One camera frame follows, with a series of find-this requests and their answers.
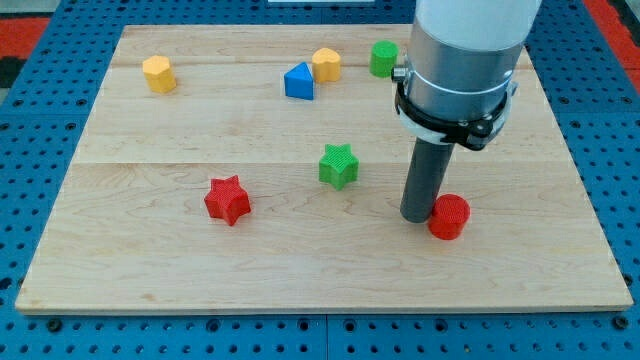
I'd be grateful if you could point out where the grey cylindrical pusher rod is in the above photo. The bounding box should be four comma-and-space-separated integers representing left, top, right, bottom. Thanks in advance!
400, 138, 454, 223

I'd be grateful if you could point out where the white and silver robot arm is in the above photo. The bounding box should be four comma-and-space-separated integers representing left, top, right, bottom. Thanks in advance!
391, 0, 541, 223

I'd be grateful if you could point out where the yellow hexagon block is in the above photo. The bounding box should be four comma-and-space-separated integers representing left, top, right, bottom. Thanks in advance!
142, 55, 177, 93

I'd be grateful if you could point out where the red cylinder block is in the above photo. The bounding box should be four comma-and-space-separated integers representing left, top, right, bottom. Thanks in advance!
427, 194, 471, 240

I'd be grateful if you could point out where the green star block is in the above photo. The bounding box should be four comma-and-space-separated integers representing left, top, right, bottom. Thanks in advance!
318, 144, 359, 191

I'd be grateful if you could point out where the green cylinder block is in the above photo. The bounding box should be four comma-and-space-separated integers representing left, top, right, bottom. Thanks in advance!
369, 40, 399, 78

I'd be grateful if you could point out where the yellow heart block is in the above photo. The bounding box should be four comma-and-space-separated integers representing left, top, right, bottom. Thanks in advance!
312, 48, 341, 83

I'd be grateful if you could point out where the blue triangle block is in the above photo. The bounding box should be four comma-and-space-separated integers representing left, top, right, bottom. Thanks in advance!
284, 62, 315, 100

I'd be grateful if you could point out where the wooden board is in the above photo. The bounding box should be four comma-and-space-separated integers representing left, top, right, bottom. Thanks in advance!
15, 25, 633, 315

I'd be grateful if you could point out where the red star block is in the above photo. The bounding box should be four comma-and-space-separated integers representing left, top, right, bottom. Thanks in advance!
204, 175, 251, 226

